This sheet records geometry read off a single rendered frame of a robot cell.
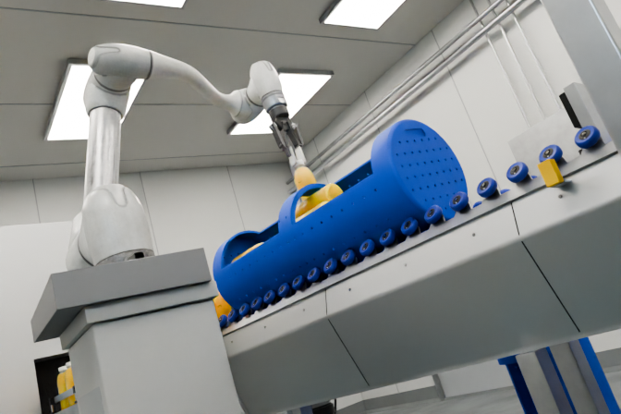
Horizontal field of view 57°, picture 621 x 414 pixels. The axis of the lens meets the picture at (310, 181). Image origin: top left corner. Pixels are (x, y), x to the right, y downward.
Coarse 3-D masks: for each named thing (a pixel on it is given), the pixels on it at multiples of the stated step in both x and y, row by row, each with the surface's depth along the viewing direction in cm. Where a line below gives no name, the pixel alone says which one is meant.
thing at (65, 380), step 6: (60, 372) 299; (66, 372) 289; (60, 378) 297; (66, 378) 287; (72, 378) 287; (60, 384) 295; (66, 384) 287; (72, 384) 286; (60, 390) 295; (66, 390) 295; (72, 396) 284; (60, 402) 294; (66, 402) 293; (72, 402) 283
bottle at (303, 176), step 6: (300, 168) 204; (306, 168) 204; (300, 174) 202; (306, 174) 202; (312, 174) 204; (300, 180) 202; (306, 180) 201; (312, 180) 202; (300, 186) 202; (306, 198) 200
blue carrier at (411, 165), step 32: (416, 128) 145; (384, 160) 134; (416, 160) 139; (448, 160) 148; (352, 192) 142; (384, 192) 135; (416, 192) 133; (448, 192) 141; (288, 224) 161; (320, 224) 151; (352, 224) 144; (384, 224) 139; (224, 256) 197; (256, 256) 173; (288, 256) 163; (320, 256) 157; (224, 288) 188; (256, 288) 179
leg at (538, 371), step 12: (540, 348) 114; (528, 360) 114; (540, 360) 112; (528, 372) 114; (540, 372) 112; (552, 372) 113; (528, 384) 114; (540, 384) 112; (552, 384) 111; (540, 396) 112; (552, 396) 110; (564, 396) 112; (540, 408) 112; (552, 408) 110; (564, 408) 110
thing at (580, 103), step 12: (576, 84) 110; (564, 96) 112; (576, 96) 110; (588, 96) 111; (576, 108) 110; (588, 108) 109; (576, 120) 110; (588, 120) 108; (600, 120) 110; (600, 132) 107
